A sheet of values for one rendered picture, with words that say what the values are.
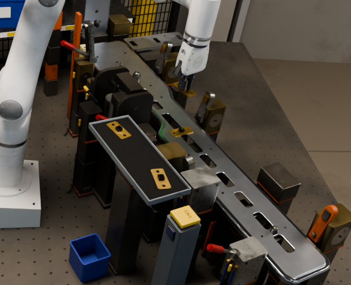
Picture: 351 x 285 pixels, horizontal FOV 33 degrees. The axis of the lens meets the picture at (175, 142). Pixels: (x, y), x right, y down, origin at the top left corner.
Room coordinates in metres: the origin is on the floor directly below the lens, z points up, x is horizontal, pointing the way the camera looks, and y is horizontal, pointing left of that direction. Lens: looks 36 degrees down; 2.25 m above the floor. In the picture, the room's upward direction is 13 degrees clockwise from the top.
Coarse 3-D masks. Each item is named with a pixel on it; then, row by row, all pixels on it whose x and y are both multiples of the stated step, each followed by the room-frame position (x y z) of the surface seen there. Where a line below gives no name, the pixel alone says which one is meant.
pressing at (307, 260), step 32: (96, 64) 2.08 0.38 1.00; (128, 64) 2.14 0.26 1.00; (160, 96) 1.96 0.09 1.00; (160, 128) 1.74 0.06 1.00; (192, 128) 1.79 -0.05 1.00; (224, 160) 1.65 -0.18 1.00; (224, 192) 1.48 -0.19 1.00; (256, 192) 1.52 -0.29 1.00; (256, 224) 1.36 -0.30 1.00; (288, 224) 1.40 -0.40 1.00; (288, 256) 1.26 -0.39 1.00; (320, 256) 1.29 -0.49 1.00
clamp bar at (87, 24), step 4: (88, 20) 2.02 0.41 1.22; (96, 20) 2.03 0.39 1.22; (84, 24) 2.00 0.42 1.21; (88, 24) 1.99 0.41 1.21; (92, 24) 2.00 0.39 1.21; (96, 24) 2.02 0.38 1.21; (84, 28) 2.00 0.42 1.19; (88, 28) 1.99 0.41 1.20; (92, 28) 2.00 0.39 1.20; (88, 32) 1.99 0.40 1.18; (92, 32) 2.00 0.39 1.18; (88, 36) 2.00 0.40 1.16; (92, 36) 2.01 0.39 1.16; (88, 40) 2.00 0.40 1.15; (92, 40) 2.01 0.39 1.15; (88, 44) 2.00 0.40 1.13; (92, 44) 2.01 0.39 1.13; (88, 48) 2.01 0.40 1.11; (92, 48) 2.01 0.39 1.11; (88, 52) 2.01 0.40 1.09; (92, 52) 2.01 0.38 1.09; (92, 56) 2.01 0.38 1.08
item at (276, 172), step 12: (264, 168) 1.61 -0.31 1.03; (276, 168) 1.63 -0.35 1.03; (264, 180) 1.59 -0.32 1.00; (276, 180) 1.56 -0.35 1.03; (288, 180) 1.58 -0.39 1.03; (264, 192) 1.58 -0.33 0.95; (276, 192) 1.54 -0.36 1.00; (288, 192) 1.54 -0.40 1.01; (276, 204) 1.53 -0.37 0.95; (288, 204) 1.57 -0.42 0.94
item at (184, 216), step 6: (174, 210) 1.17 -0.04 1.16; (180, 210) 1.18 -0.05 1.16; (186, 210) 1.18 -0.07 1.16; (192, 210) 1.19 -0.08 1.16; (174, 216) 1.15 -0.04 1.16; (180, 216) 1.16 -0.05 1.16; (186, 216) 1.16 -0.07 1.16; (192, 216) 1.17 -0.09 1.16; (180, 222) 1.13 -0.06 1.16; (186, 222) 1.14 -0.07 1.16; (192, 222) 1.15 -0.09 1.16; (198, 222) 1.16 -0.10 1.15
